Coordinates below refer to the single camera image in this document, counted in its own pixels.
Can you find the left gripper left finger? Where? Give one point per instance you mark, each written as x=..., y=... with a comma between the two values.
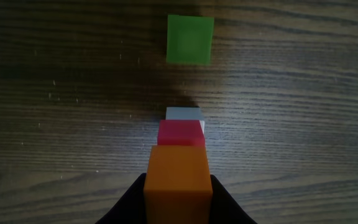
x=129, y=207

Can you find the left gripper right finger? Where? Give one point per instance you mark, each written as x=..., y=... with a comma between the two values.
x=225, y=208

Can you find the orange cube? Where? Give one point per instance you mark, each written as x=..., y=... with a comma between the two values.
x=177, y=183

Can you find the pink cube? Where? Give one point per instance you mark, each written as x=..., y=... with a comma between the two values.
x=180, y=132

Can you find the green cube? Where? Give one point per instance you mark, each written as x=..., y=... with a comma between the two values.
x=190, y=40

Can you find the white cube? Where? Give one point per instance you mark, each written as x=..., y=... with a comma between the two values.
x=183, y=113

